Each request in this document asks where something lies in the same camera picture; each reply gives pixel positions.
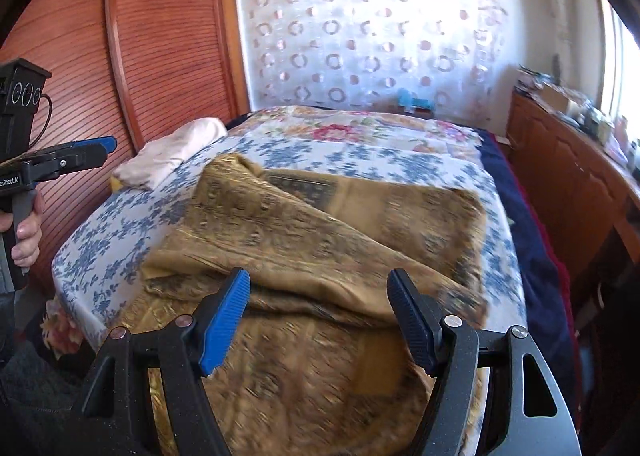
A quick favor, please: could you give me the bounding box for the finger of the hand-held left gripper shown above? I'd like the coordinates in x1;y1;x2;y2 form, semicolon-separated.
23;135;119;182

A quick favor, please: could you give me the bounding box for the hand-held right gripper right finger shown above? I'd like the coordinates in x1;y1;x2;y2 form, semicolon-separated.
387;267;584;456

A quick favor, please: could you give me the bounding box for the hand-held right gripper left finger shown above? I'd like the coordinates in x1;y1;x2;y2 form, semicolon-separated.
70;267;251;456

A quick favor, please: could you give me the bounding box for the gold patterned cloth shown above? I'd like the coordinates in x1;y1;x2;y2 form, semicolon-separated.
120;153;491;456

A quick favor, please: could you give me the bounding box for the person's left hand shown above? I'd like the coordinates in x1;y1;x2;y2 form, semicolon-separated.
10;209;44;270

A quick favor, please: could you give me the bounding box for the blue floral bed sheet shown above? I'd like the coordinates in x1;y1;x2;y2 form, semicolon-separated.
52;133;531;456

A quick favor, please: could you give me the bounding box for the white pillow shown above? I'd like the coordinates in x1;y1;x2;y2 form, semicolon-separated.
111;117;228;189

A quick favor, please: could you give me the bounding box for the navy blue blanket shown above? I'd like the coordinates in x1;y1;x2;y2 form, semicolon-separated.
475;128;586;417

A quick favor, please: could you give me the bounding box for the wooden slatted wardrobe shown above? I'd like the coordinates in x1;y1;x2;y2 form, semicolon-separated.
0;0;251;297

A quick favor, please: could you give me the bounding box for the pink floral quilt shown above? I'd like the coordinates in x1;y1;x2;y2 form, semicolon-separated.
225;105;483;162

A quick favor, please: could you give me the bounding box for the wooden sideboard cabinet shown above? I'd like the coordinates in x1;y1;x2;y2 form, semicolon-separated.
505;88;640;287

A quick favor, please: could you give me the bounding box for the teal plastic item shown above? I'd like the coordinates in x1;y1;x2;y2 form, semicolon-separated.
395;90;436;118

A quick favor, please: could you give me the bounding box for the clutter of small boxes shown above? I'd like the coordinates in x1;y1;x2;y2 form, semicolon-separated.
515;53;640;167

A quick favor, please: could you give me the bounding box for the circle patterned sheer curtain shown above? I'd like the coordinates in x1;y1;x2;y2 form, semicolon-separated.
234;0;506;117

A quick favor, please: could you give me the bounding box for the bright window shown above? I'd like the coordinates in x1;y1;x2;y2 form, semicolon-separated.
597;0;640;137

